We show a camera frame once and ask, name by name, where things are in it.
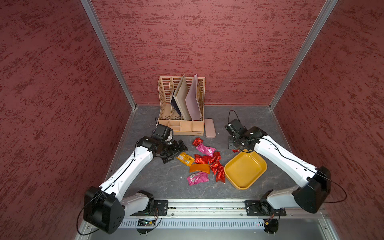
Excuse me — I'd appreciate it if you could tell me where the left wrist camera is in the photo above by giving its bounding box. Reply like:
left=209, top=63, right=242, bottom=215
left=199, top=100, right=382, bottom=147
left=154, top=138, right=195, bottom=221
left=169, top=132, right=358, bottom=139
left=151, top=124, right=174, bottom=144

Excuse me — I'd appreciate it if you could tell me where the pink folder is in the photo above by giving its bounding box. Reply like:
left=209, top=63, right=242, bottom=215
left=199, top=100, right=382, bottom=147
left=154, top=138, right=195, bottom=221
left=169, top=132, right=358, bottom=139
left=186, top=75, right=201, bottom=121

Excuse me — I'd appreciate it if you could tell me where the dark blue notebook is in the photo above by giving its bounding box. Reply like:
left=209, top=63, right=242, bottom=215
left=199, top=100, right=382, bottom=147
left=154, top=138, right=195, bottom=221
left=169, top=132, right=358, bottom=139
left=171, top=97, right=182, bottom=117

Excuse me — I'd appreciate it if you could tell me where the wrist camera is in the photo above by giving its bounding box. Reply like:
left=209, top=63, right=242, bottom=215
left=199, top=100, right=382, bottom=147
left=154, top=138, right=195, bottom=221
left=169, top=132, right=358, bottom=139
left=225, top=119, right=248, bottom=138
left=151, top=124, right=174, bottom=144

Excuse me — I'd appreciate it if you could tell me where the orange tea bag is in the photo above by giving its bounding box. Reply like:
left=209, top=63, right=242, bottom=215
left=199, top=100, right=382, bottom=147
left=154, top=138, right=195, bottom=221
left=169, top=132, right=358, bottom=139
left=189, top=164, right=211, bottom=174

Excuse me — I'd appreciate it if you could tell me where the yellow plastic storage box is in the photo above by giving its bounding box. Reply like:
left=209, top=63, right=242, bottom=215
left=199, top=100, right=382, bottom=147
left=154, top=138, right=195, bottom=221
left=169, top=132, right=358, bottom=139
left=224, top=152, right=268, bottom=190

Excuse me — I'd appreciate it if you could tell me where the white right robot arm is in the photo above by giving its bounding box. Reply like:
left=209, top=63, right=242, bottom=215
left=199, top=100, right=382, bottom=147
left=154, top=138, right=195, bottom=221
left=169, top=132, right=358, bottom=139
left=225, top=119, right=334, bottom=216

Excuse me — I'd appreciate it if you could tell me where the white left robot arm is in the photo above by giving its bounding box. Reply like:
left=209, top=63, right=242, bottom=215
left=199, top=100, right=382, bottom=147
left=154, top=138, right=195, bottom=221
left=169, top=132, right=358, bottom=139
left=79, top=137, right=188, bottom=234

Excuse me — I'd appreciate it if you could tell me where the yellow tea bag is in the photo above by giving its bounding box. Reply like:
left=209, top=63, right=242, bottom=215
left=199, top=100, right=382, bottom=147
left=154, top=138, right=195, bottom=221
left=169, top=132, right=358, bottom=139
left=177, top=153, right=195, bottom=167

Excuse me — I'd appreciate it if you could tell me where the magenta tea bag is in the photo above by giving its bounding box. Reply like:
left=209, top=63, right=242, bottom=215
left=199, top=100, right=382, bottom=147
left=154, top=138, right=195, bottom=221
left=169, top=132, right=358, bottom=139
left=196, top=143, right=216, bottom=157
left=187, top=172, right=210, bottom=186

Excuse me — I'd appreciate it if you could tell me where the beige plastic file organizer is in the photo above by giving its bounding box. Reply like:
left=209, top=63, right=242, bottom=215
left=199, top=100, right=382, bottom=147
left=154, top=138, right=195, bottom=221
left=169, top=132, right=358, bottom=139
left=158, top=75, right=206, bottom=136

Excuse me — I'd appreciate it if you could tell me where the beige folder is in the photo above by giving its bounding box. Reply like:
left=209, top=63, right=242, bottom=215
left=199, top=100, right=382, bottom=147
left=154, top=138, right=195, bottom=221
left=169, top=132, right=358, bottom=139
left=173, top=75, right=192, bottom=121

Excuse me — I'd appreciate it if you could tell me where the red tea bag top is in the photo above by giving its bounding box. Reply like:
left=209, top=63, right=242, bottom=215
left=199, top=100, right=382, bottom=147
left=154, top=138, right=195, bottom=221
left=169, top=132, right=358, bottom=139
left=193, top=138, right=203, bottom=148

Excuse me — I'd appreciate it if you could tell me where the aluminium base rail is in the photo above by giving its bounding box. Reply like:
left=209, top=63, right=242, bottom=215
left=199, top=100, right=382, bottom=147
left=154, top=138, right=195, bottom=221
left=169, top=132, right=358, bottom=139
left=75, top=199, right=340, bottom=240

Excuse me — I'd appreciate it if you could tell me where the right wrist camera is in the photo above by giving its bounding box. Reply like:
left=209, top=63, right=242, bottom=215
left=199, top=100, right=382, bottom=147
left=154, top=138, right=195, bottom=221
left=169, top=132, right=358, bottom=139
left=225, top=119, right=248, bottom=138

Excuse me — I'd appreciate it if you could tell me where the red tea bag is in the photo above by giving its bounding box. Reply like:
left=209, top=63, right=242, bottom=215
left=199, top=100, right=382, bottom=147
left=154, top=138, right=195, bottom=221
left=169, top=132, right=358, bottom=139
left=212, top=165, right=226, bottom=183
left=193, top=138, right=203, bottom=148
left=209, top=152, right=222, bottom=170
left=194, top=155, right=211, bottom=164

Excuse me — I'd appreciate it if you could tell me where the pink eraser case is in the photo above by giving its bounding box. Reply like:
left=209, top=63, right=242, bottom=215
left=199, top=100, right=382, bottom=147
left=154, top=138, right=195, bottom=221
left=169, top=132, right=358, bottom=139
left=204, top=119, right=217, bottom=139

